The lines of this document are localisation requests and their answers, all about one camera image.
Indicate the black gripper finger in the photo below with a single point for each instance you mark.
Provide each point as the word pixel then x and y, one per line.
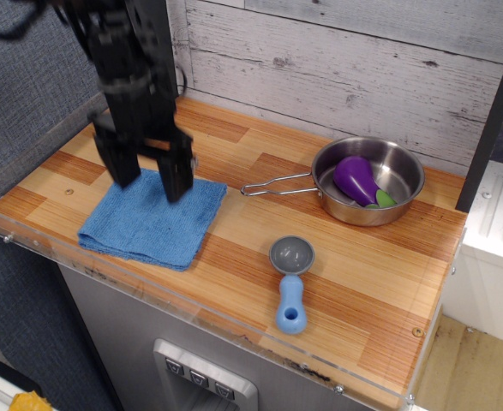
pixel 120 160
pixel 176 170

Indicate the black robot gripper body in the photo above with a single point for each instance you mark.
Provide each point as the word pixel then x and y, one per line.
pixel 141 113

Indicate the blue cloth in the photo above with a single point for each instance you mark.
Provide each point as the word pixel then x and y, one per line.
pixel 139 223

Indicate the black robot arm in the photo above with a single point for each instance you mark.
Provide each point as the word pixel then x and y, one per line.
pixel 110 33

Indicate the clear acrylic table guard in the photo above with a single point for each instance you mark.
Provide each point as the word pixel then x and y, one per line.
pixel 371 295

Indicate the blue grey ice cream scoop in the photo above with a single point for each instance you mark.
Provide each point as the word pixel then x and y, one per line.
pixel 291 256

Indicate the purple toy eggplant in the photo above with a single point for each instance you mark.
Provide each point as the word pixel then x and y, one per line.
pixel 353 176

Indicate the silver dispenser panel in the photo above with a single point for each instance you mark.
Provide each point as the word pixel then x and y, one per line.
pixel 193 383

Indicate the stainless steel pan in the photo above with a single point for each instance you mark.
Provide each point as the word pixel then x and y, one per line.
pixel 396 171

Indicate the black vertical post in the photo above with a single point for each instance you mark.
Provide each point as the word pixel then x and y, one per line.
pixel 483 152

